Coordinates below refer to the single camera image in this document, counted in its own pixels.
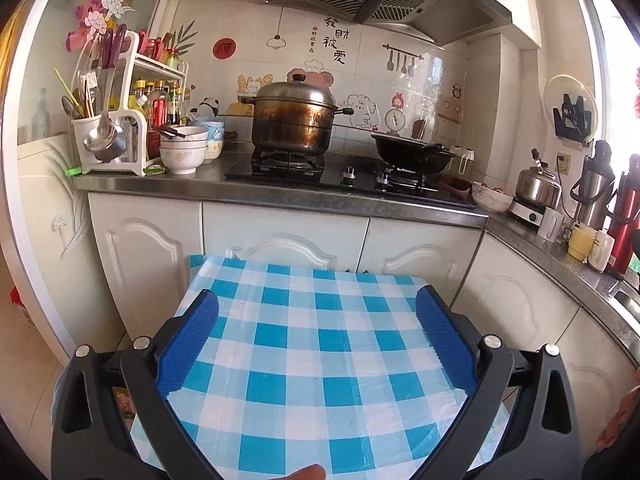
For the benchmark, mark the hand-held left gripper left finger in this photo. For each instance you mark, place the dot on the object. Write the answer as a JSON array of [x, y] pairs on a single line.
[[187, 345]]

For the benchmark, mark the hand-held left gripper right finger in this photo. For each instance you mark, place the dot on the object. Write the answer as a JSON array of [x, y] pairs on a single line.
[[445, 345]]

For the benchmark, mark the person's left hand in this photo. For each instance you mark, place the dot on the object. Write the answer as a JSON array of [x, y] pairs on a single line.
[[300, 473]]

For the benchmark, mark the person's right hand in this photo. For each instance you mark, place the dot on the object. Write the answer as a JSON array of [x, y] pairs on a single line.
[[617, 425]]

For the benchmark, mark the white base cabinets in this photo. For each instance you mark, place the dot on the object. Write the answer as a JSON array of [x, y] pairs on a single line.
[[150, 260]]

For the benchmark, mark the blue checked tablecloth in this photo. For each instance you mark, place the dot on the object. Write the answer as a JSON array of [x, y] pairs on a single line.
[[320, 360]]

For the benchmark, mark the white flower print bowl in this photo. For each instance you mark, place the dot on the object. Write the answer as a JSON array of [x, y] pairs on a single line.
[[492, 200]]

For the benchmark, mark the small white induction cooker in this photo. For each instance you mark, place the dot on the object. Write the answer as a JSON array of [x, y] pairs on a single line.
[[527, 214]]

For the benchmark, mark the yellow cup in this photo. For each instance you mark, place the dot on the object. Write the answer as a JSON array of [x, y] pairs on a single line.
[[580, 245]]

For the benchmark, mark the grey kitchen countertop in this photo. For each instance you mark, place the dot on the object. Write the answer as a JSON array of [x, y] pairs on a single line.
[[215, 176]]

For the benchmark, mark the red cardboard box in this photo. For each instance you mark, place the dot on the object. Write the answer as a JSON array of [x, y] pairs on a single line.
[[20, 305]]

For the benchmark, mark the tall white mug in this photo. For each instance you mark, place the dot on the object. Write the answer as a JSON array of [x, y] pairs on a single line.
[[600, 252]]

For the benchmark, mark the steel kettle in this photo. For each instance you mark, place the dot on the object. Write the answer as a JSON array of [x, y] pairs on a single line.
[[537, 187]]

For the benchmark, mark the white ceramic bowl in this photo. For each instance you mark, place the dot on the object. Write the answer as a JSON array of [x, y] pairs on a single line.
[[183, 146], [182, 161], [187, 133]]

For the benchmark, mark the steel sink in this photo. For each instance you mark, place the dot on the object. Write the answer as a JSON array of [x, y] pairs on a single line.
[[630, 302]]

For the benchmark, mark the black wok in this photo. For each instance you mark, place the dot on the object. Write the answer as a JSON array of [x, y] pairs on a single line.
[[410, 155]]

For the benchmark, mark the black glass gas hob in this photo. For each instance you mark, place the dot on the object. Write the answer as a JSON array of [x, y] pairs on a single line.
[[340, 172]]

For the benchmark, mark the blue white cartoon cup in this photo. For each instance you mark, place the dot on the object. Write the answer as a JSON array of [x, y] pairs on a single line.
[[216, 142]]

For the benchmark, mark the red thermos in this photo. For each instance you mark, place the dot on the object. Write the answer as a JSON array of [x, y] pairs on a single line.
[[622, 225]]

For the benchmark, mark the dark chopsticks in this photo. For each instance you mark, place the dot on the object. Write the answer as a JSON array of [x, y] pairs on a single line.
[[167, 131]]

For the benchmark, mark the steel black thermos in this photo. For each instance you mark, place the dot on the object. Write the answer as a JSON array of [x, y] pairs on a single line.
[[595, 190]]

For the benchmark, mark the steel ladle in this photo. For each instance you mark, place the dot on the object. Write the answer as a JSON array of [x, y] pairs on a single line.
[[102, 142]]

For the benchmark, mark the white utensil holder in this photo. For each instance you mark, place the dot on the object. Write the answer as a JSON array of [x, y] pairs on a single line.
[[80, 132]]

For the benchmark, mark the panda figurine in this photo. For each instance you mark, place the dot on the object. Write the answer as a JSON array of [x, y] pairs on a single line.
[[207, 107]]

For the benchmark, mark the row of condiment bottles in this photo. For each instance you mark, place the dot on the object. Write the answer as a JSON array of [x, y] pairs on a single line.
[[160, 105]]

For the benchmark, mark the steel stockpot with lid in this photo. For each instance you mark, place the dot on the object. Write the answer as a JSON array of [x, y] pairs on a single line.
[[292, 120]]

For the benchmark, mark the black lid holder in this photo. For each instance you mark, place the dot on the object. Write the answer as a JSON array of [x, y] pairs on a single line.
[[572, 122]]

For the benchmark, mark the glass pot lid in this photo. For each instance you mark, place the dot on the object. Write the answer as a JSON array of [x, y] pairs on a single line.
[[555, 95]]

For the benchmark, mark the white spice rack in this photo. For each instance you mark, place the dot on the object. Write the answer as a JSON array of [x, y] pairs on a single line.
[[131, 70]]

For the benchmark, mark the red paper-cut window decoration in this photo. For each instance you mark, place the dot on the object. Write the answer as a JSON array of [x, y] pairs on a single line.
[[637, 90]]

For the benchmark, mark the steel range hood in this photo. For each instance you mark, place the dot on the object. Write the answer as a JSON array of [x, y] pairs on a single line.
[[450, 15]]

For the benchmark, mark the colourful flower stickers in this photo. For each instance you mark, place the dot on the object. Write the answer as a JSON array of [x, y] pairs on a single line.
[[107, 2]]

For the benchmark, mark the wall socket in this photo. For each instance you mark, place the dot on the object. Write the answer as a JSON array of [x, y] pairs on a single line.
[[565, 162]]

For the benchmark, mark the kitchen scale wall sticker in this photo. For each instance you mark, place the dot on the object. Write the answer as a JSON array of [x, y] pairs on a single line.
[[396, 117]]

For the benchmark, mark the hanging utensils wall sticker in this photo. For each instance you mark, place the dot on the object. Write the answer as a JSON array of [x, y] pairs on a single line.
[[400, 60]]

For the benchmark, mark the red round wall sticker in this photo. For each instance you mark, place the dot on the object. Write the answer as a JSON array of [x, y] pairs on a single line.
[[223, 48]]

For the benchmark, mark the pendant lamp wall sticker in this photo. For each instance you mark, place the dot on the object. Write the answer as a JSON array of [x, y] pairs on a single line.
[[276, 41]]

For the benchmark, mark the black calligraphy wall sticker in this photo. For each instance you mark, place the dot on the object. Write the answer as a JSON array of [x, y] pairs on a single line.
[[334, 40]]

